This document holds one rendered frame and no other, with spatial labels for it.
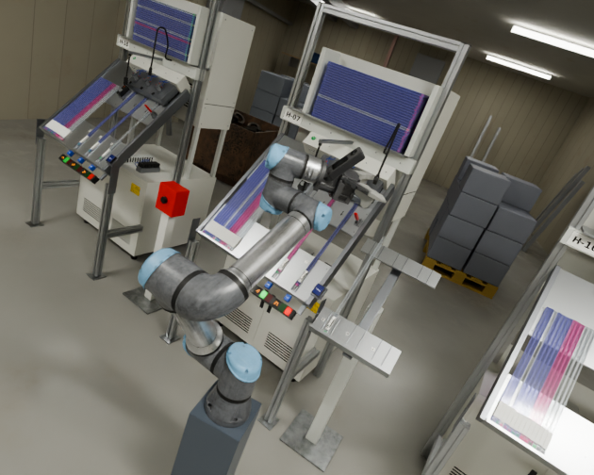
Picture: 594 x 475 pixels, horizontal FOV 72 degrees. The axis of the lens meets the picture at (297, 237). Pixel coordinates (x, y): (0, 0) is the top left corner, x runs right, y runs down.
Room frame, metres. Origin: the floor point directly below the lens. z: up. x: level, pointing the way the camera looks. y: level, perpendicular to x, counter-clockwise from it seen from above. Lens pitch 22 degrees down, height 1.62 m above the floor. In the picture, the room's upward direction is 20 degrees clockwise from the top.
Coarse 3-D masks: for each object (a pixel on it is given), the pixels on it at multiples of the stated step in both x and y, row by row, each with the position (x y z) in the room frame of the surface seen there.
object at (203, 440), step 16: (192, 416) 0.93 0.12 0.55; (256, 416) 1.06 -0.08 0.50; (192, 432) 0.92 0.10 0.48; (208, 432) 0.91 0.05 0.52; (224, 432) 0.91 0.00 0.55; (240, 432) 0.93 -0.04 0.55; (192, 448) 0.92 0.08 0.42; (208, 448) 0.91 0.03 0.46; (224, 448) 0.90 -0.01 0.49; (240, 448) 0.98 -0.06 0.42; (176, 464) 0.93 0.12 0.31; (192, 464) 0.92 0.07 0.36; (208, 464) 0.91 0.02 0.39; (224, 464) 0.90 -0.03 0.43
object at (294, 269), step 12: (204, 228) 1.83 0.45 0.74; (252, 228) 1.81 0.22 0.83; (264, 228) 1.81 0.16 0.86; (240, 240) 1.76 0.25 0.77; (252, 240) 1.76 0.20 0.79; (240, 252) 1.72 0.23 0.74; (300, 252) 1.71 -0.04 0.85; (276, 264) 1.66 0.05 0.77; (288, 264) 1.66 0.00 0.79; (300, 264) 1.66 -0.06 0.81; (324, 264) 1.66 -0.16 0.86; (276, 276) 1.62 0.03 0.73; (288, 276) 1.62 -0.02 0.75; (300, 276) 1.62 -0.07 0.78; (312, 276) 1.61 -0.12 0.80; (300, 288) 1.57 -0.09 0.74; (312, 288) 1.57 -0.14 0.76
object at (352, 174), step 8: (320, 176) 1.13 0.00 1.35; (328, 176) 1.15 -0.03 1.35; (344, 176) 1.14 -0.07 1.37; (352, 176) 1.16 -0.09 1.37; (320, 184) 1.15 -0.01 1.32; (328, 184) 1.16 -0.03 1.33; (336, 184) 1.16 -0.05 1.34; (344, 184) 1.14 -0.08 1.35; (328, 192) 1.18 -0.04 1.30; (336, 192) 1.15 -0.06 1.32; (344, 192) 1.15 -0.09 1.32; (352, 192) 1.15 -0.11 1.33; (336, 200) 1.15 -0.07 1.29; (344, 200) 1.16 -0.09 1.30
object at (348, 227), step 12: (288, 144) 2.19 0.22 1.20; (300, 144) 2.18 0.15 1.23; (300, 180) 2.01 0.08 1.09; (312, 192) 1.95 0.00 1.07; (324, 192) 1.94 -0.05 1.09; (384, 192) 1.92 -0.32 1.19; (324, 204) 1.89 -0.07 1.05; (336, 204) 1.89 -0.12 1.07; (372, 204) 1.88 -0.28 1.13; (336, 216) 1.84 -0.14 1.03; (360, 216) 1.83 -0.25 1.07; (348, 228) 1.79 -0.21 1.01
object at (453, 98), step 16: (352, 64) 2.31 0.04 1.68; (368, 64) 2.27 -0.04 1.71; (400, 80) 2.19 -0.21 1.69; (416, 80) 2.16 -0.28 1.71; (448, 112) 2.28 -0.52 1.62; (304, 128) 2.37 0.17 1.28; (432, 144) 2.26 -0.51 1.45; (400, 176) 2.10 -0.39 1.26; (416, 176) 2.24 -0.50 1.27; (384, 208) 2.11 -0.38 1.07; (400, 208) 2.21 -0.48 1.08; (272, 224) 2.38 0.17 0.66
